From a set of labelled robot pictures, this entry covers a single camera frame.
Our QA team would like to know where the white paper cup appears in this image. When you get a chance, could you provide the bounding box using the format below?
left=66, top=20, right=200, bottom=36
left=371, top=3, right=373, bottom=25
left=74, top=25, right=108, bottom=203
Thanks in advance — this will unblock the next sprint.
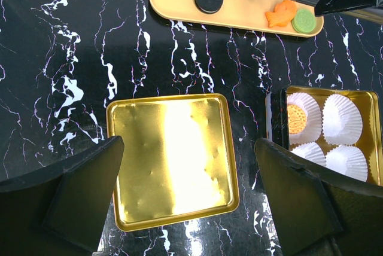
left=325, top=145, right=368, bottom=182
left=287, top=93, right=322, bottom=145
left=291, top=142, right=326, bottom=167
left=323, top=94, right=363, bottom=145

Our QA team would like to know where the green round cookie front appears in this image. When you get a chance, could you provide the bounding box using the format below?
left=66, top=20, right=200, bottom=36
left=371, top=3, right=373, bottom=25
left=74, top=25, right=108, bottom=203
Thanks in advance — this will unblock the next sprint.
left=291, top=8, right=317, bottom=33

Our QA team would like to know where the orange plastic tray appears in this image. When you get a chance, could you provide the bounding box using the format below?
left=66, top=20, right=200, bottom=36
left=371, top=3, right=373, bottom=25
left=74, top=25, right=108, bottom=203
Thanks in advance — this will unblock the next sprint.
left=150, top=0, right=324, bottom=38

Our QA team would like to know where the white paper cup back left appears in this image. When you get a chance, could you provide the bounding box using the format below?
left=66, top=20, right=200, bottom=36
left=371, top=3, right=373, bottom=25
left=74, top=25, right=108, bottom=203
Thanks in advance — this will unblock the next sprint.
left=287, top=93, right=322, bottom=145

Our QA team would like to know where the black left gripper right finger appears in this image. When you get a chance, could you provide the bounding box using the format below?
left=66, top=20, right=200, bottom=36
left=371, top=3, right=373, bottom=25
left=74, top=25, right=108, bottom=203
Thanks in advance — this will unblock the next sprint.
left=255, top=138, right=382, bottom=255

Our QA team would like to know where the orange fish cookie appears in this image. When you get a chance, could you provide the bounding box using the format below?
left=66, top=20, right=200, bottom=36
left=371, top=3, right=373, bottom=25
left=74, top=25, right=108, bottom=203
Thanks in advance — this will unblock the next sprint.
left=265, top=0, right=297, bottom=28

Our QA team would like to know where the white paper cup back right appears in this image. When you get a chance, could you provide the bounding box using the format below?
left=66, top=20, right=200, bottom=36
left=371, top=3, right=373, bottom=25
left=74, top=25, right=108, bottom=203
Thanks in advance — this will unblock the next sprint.
left=323, top=94, right=363, bottom=145

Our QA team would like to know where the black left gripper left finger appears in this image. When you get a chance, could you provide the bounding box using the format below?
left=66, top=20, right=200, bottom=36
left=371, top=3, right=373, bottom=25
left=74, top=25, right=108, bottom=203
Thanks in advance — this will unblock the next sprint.
left=1, top=136, right=124, bottom=255

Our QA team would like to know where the white paper cup front right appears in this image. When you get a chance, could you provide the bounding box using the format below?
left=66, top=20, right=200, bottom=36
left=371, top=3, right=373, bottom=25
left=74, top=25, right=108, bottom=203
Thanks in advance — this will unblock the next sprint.
left=325, top=145, right=368, bottom=182

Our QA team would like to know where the white paper cup front left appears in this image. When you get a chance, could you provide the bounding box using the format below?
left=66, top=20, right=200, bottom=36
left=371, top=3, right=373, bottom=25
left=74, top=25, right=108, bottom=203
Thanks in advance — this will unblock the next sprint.
left=291, top=142, right=326, bottom=167

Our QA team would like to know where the gold tin lid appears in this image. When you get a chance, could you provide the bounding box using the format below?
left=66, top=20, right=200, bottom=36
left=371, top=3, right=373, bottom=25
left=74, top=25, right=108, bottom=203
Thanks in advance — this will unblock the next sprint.
left=106, top=93, right=239, bottom=231

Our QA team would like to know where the orange round cookie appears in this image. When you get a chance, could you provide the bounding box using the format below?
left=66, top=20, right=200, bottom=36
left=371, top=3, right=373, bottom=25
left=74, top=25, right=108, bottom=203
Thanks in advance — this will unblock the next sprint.
left=287, top=104, right=308, bottom=135

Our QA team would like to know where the gold cookie tin box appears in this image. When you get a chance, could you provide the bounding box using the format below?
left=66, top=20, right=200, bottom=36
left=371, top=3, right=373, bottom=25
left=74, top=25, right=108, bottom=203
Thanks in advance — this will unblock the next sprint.
left=265, top=86, right=382, bottom=185

